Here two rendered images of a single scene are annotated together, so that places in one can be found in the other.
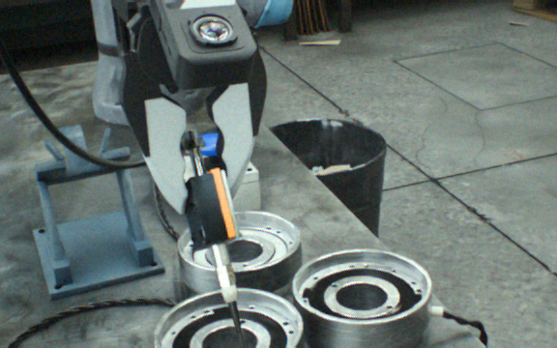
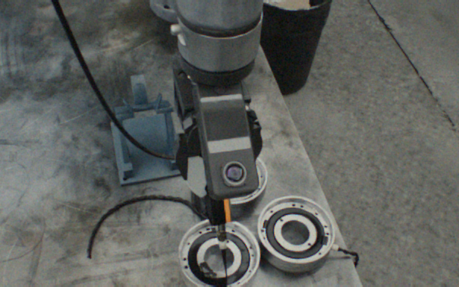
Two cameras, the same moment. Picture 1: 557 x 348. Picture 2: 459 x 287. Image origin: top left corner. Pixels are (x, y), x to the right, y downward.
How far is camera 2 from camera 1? 31 cm
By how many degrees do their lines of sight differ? 24
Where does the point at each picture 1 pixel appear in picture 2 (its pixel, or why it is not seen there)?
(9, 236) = (96, 123)
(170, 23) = (210, 165)
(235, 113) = not seen: hidden behind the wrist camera
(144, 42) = (192, 137)
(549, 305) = (411, 100)
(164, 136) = (197, 172)
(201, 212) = (212, 209)
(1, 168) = (90, 53)
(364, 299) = (296, 226)
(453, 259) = (361, 56)
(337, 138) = not seen: outside the picture
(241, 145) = not seen: hidden behind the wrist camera
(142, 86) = (187, 152)
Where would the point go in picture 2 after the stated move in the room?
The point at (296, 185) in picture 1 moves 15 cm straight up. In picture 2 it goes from (271, 106) to (281, 36)
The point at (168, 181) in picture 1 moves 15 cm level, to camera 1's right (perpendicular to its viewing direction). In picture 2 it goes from (196, 189) to (325, 202)
